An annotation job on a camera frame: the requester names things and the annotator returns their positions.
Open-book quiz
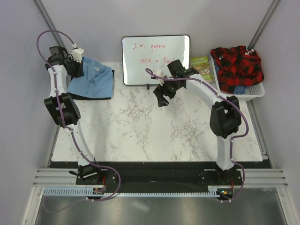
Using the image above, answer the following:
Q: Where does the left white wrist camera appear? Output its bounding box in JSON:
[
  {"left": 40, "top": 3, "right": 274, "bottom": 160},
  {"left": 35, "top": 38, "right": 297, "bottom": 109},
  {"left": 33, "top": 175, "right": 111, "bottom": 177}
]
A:
[{"left": 72, "top": 48, "right": 85, "bottom": 63}]

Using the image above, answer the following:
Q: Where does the light blue long sleeve shirt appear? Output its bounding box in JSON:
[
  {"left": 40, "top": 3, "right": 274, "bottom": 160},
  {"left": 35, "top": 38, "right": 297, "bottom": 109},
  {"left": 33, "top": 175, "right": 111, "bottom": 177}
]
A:
[{"left": 67, "top": 56, "right": 114, "bottom": 99}]

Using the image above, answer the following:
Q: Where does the blue checkered cloth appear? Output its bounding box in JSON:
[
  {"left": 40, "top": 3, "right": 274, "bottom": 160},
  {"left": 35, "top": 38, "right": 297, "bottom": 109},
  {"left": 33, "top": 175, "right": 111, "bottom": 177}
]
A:
[{"left": 233, "top": 86, "right": 246, "bottom": 95}]

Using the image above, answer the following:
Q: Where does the green paperback book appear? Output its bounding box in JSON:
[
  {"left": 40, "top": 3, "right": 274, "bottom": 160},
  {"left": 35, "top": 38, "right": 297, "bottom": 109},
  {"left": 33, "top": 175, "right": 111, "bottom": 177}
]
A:
[{"left": 190, "top": 56, "right": 213, "bottom": 83}]

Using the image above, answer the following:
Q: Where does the folded black shirt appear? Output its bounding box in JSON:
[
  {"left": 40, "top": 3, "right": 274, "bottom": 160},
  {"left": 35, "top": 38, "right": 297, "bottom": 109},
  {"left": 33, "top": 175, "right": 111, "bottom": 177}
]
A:
[{"left": 67, "top": 69, "right": 115, "bottom": 101}]

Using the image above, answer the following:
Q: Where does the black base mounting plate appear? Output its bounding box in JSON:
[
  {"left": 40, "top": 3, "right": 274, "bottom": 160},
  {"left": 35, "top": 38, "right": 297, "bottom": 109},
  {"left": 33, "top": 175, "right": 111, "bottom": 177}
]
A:
[{"left": 50, "top": 162, "right": 242, "bottom": 193}]

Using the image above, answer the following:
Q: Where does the white dry-erase board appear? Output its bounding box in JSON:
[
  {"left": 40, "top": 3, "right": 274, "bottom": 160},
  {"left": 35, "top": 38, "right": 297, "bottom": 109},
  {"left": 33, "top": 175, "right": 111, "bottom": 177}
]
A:
[{"left": 121, "top": 35, "right": 190, "bottom": 86}]

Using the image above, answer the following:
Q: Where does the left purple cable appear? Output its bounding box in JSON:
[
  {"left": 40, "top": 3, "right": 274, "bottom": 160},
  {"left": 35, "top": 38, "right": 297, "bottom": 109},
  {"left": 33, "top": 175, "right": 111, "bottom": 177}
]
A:
[{"left": 37, "top": 30, "right": 122, "bottom": 203}]

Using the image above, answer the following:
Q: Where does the white plastic basket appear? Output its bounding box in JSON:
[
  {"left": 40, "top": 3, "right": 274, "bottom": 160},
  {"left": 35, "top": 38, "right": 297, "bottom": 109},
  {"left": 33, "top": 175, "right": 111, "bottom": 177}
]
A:
[{"left": 210, "top": 56, "right": 265, "bottom": 101}]

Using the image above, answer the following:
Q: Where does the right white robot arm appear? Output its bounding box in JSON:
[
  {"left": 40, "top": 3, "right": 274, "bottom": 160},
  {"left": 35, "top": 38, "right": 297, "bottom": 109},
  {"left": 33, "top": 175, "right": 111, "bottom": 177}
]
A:
[{"left": 145, "top": 60, "right": 241, "bottom": 185}]

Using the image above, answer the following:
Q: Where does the red black plaid shirt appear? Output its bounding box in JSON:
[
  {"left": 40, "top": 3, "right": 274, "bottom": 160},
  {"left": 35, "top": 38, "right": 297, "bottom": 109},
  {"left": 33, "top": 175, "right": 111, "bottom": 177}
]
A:
[{"left": 210, "top": 45, "right": 264, "bottom": 94}]

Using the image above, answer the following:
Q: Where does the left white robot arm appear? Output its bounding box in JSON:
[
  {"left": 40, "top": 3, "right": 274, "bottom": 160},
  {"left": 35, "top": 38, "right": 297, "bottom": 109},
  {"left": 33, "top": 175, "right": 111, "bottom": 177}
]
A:
[{"left": 44, "top": 46, "right": 103, "bottom": 185}]

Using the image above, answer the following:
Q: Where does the purple cable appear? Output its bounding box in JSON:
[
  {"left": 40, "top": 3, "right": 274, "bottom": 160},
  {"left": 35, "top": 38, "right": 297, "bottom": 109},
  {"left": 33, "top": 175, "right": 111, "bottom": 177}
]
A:
[
  {"left": 145, "top": 67, "right": 249, "bottom": 203},
  {"left": 37, "top": 30, "right": 122, "bottom": 203}
]

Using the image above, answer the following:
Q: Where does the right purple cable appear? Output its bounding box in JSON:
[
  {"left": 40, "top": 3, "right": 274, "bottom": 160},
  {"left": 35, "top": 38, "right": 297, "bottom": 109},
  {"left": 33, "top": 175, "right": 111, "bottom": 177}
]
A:
[{"left": 145, "top": 67, "right": 249, "bottom": 203}]

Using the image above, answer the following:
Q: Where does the white slotted cable duct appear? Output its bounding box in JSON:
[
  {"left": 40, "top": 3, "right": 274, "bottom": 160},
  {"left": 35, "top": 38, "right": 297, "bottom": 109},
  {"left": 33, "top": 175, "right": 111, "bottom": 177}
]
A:
[{"left": 43, "top": 187, "right": 220, "bottom": 197}]

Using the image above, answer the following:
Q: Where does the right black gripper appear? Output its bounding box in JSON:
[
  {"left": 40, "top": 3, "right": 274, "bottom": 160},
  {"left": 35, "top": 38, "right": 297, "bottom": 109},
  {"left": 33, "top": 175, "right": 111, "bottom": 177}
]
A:
[{"left": 153, "top": 75, "right": 182, "bottom": 107}]

